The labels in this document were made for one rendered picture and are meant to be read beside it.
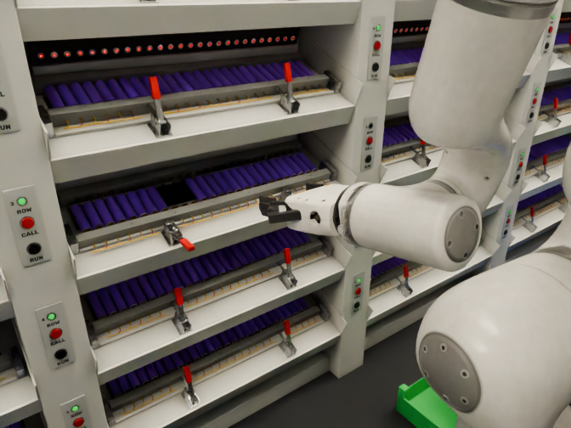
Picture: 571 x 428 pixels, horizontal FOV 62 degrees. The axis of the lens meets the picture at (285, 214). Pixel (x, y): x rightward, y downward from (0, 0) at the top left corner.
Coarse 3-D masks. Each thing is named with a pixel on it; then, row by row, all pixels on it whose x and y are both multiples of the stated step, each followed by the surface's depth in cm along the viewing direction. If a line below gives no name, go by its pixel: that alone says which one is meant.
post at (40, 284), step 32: (0, 0) 59; (0, 32) 60; (32, 96) 65; (32, 128) 66; (0, 160) 65; (32, 160) 68; (0, 192) 66; (0, 224) 68; (0, 256) 69; (64, 256) 75; (32, 288) 74; (64, 288) 77; (32, 320) 76; (32, 352) 77; (64, 384) 83; (96, 384) 87; (96, 416) 89
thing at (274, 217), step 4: (268, 212) 67; (272, 212) 67; (276, 212) 67; (280, 212) 66; (284, 212) 66; (288, 212) 66; (292, 212) 66; (296, 212) 66; (300, 212) 66; (268, 216) 66; (272, 216) 66; (276, 216) 66; (280, 216) 66; (284, 216) 66; (288, 216) 66; (292, 216) 66; (296, 216) 66; (300, 216) 66; (272, 220) 66; (276, 220) 66; (280, 220) 66; (284, 220) 66; (288, 220) 66; (292, 220) 66
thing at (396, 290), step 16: (480, 240) 165; (480, 256) 163; (384, 272) 145; (400, 272) 145; (416, 272) 150; (432, 272) 152; (448, 272) 154; (464, 272) 158; (384, 288) 141; (400, 288) 143; (416, 288) 145; (432, 288) 149; (368, 304) 130; (384, 304) 138; (400, 304) 140; (368, 320) 133
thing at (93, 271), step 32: (320, 160) 115; (64, 224) 81; (192, 224) 92; (224, 224) 94; (256, 224) 96; (96, 256) 82; (128, 256) 83; (160, 256) 86; (192, 256) 92; (96, 288) 82
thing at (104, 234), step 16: (304, 176) 107; (320, 176) 108; (240, 192) 98; (256, 192) 99; (272, 192) 102; (176, 208) 91; (192, 208) 92; (208, 208) 93; (128, 224) 85; (144, 224) 86; (160, 224) 89; (80, 240) 80; (96, 240) 82
